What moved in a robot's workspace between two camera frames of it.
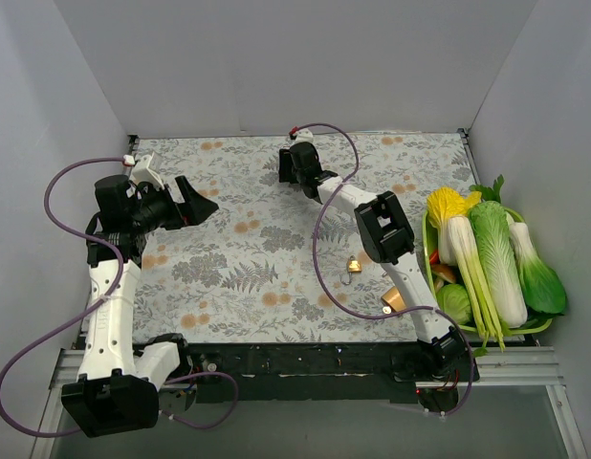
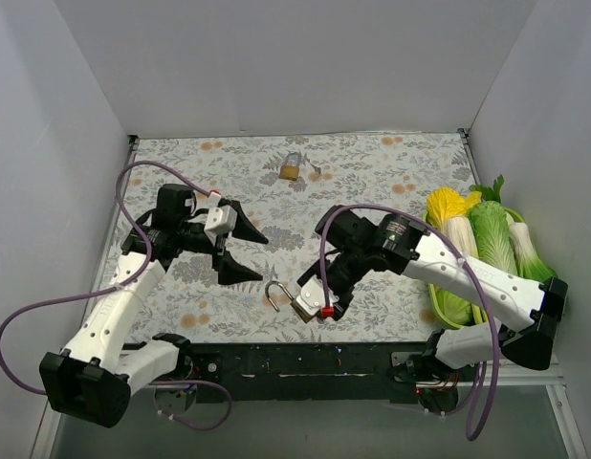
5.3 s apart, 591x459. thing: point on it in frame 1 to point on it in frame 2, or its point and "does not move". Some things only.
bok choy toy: x=543 y=287 does not move
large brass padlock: x=394 y=300 to x=304 y=316
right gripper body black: x=284 y=165 to x=338 y=291
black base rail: x=299 y=372 does not move
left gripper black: x=182 y=207 to x=219 y=242
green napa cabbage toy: x=492 y=226 does not move
